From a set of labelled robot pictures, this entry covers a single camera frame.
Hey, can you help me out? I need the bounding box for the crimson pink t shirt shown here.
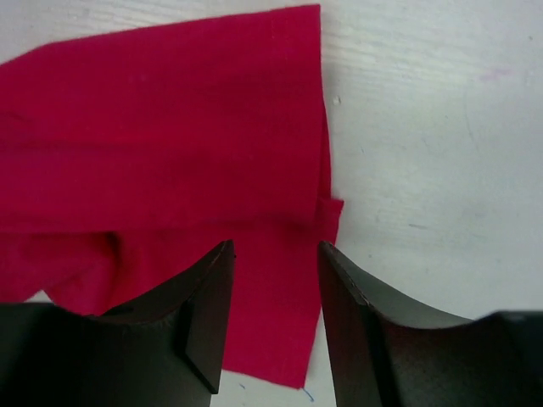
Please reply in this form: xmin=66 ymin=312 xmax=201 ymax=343
xmin=1 ymin=4 xmax=343 ymax=388

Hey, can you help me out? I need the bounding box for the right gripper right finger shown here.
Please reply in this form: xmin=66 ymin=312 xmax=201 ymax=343
xmin=318 ymin=243 xmax=542 ymax=406

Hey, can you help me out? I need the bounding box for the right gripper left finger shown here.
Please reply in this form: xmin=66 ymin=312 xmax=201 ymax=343
xmin=1 ymin=241 xmax=235 ymax=406

